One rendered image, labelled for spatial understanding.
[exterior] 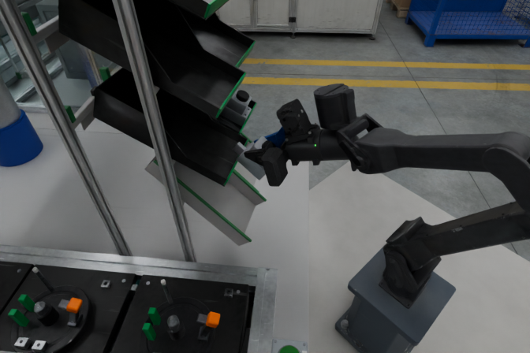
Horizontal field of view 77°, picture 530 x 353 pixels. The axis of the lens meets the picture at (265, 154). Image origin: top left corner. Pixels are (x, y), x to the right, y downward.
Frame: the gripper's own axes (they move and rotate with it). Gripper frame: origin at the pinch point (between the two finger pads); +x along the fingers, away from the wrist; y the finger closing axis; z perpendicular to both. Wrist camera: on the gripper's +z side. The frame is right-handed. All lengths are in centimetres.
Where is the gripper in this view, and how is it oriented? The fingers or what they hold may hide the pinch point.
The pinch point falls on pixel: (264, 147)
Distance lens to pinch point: 66.3
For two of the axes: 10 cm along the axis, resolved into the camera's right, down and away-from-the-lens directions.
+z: -2.6, -8.7, -4.3
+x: -8.8, 0.3, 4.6
